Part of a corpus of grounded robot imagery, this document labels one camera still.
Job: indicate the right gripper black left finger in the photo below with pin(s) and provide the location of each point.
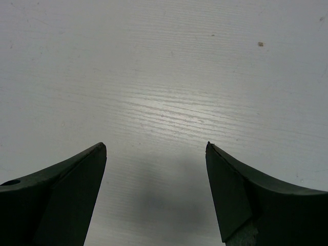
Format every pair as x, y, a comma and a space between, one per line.
53, 206

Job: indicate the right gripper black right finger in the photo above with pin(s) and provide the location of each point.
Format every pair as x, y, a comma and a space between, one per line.
254, 208

